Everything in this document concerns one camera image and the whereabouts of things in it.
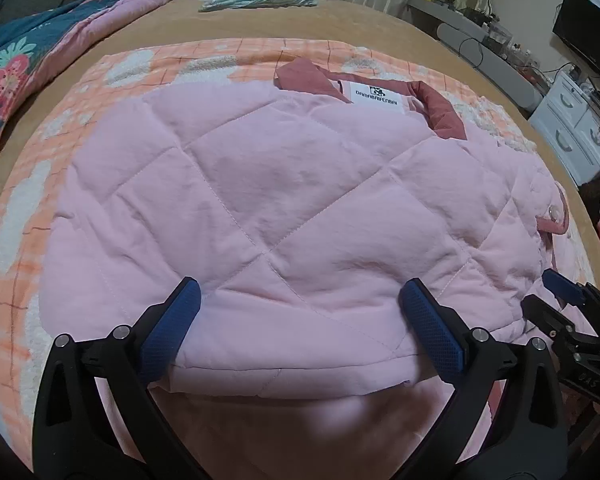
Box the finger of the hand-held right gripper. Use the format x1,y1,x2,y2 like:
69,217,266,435
521,294,576,343
541,268,600,321

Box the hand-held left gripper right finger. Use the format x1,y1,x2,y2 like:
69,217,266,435
395,279,568,480

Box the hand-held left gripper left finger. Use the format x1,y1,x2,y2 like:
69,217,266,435
30,276,203,480

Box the pink quilted jacket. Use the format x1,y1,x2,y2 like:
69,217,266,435
39,57,598,480

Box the dark clothes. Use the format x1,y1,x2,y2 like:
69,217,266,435
577,180,600,221

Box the white drawer cabinet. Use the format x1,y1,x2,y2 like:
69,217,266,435
528,70,600,186

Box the grey desk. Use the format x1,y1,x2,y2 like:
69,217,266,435
407,0,546,113

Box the black television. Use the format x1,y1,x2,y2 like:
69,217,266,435
552,0,600,96

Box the orange plaid blanket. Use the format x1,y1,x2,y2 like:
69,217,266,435
0,37,600,480

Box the desk clutter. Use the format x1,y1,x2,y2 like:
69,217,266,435
415,0,551,81

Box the tan bed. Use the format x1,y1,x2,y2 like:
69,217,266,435
0,0,600,311

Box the blue floral quilt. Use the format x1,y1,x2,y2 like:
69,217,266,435
0,0,173,181

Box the black cable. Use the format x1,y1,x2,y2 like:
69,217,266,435
457,35,486,68

